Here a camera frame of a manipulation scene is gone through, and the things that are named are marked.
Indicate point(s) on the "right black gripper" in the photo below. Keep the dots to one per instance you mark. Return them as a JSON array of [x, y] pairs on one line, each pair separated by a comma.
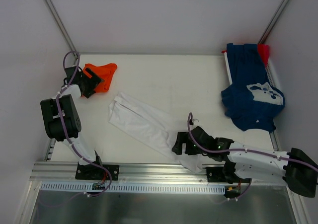
[[185, 143]]

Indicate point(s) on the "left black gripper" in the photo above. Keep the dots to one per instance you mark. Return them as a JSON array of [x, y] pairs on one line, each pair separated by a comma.
[[92, 79]]

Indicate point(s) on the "orange t shirt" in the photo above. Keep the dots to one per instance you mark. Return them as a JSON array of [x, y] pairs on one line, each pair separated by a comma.
[[106, 73]]

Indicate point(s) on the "white t shirt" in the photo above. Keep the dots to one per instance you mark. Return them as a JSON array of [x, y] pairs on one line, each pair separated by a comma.
[[152, 127]]

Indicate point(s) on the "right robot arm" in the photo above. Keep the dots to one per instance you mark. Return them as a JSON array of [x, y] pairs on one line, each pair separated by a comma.
[[294, 168]]

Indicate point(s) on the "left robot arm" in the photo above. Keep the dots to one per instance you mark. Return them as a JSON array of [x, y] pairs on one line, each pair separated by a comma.
[[60, 116]]

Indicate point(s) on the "blue printed t shirt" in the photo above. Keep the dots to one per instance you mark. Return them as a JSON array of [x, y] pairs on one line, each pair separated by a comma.
[[250, 101]]

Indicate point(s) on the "white perforated basket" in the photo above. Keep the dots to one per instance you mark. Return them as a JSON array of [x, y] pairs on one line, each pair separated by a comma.
[[271, 72]]

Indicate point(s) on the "red t shirt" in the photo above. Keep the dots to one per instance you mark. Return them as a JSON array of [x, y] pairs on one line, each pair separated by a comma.
[[264, 52]]

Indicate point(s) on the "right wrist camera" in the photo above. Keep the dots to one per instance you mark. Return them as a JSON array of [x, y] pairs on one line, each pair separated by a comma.
[[194, 122]]

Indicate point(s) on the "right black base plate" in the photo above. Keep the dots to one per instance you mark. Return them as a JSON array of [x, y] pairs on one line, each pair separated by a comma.
[[215, 175]]

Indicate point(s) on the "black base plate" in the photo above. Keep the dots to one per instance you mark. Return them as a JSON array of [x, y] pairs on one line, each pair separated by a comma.
[[215, 175], [90, 172]]

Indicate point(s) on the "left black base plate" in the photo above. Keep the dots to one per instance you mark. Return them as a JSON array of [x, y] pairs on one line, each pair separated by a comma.
[[90, 172]]

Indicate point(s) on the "aluminium mounting rail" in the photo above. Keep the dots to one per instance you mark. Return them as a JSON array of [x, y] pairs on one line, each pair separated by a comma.
[[127, 173]]

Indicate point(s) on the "white slotted cable duct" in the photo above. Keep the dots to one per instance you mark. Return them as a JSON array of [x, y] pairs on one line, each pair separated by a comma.
[[134, 188]]

